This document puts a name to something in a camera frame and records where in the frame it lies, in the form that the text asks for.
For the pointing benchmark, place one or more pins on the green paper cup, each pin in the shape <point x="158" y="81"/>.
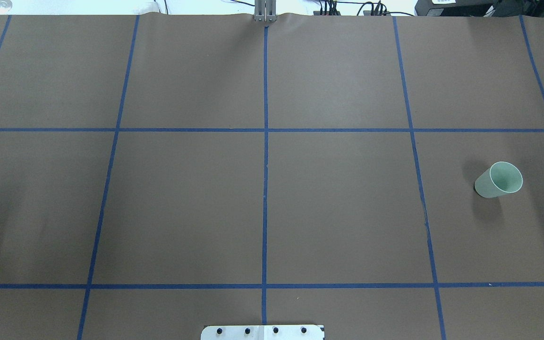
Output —
<point x="502" y="178"/>

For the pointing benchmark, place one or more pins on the white mounting plate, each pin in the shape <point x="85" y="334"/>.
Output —
<point x="264" y="332"/>

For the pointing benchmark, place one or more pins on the aluminium frame post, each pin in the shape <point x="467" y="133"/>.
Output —
<point x="265" y="11"/>

